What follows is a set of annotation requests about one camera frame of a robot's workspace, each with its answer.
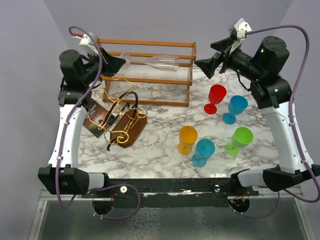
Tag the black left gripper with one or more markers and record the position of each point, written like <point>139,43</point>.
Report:
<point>112,64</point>

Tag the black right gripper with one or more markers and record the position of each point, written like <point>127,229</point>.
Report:
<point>208,65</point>

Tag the red plastic wine glass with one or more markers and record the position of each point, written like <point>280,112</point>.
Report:
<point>216,95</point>

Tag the clear wine glass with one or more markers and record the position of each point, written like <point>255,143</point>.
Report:
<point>162,62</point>

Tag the blue plastic wine glass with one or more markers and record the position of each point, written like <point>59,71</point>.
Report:
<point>236,106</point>

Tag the green plastic wine glass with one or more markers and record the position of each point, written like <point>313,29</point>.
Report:
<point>241,138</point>

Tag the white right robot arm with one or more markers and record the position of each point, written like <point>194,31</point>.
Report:
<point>272,94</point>

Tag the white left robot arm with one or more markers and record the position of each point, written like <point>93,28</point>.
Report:
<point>62,175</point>

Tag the wooden wine glass rack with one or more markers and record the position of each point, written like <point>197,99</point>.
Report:
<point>175,85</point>

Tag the orange plastic wine glass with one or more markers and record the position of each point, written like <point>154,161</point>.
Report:
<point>187,138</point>

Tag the teal plastic wine glass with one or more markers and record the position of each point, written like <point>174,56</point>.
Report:
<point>204,150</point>

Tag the dark book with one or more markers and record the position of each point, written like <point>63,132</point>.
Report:
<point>96,113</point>

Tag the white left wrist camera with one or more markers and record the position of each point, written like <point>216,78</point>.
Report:
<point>87,44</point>

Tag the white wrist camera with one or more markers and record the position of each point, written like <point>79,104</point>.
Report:
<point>87,44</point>
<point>239,29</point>

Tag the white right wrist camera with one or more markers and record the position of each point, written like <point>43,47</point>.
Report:
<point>239,29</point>

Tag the gold wire glass holder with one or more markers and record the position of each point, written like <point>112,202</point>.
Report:
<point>124,113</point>

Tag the black mounting rail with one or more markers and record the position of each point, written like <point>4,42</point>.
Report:
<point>170,192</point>

